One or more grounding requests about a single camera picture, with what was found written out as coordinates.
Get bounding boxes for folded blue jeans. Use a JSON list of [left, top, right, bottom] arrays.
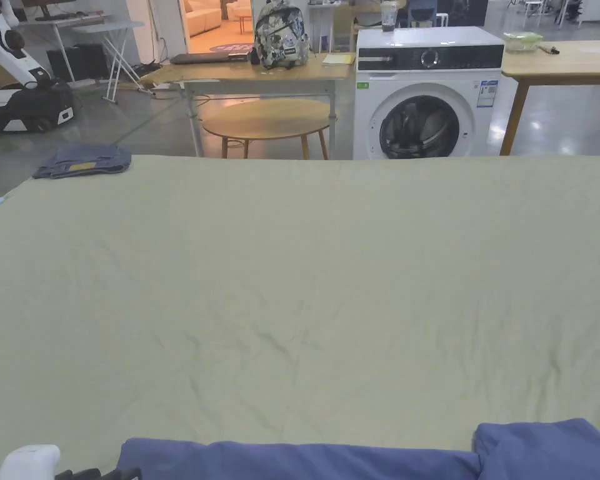
[[32, 144, 133, 180]]

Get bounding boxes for bed with pale green sheet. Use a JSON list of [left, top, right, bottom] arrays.
[[0, 154, 600, 480]]

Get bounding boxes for white folding ironing board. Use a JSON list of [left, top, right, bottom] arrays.
[[72, 19, 147, 106]]

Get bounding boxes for dark blue shirt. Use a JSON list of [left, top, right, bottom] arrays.
[[116, 419, 600, 480]]

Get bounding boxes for wooden table with white legs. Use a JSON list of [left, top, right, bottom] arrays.
[[139, 0, 358, 158]]

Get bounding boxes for white washing machine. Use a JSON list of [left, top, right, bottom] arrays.
[[352, 1, 506, 161]]

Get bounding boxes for white desk with monitor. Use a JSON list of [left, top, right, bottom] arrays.
[[9, 0, 112, 84]]

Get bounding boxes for round low wooden table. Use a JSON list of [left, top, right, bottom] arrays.
[[201, 97, 331, 161]]

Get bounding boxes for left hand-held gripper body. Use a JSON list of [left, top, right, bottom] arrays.
[[0, 444, 102, 480]]

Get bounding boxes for white and black robot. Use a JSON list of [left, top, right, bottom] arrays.
[[0, 0, 79, 135]]

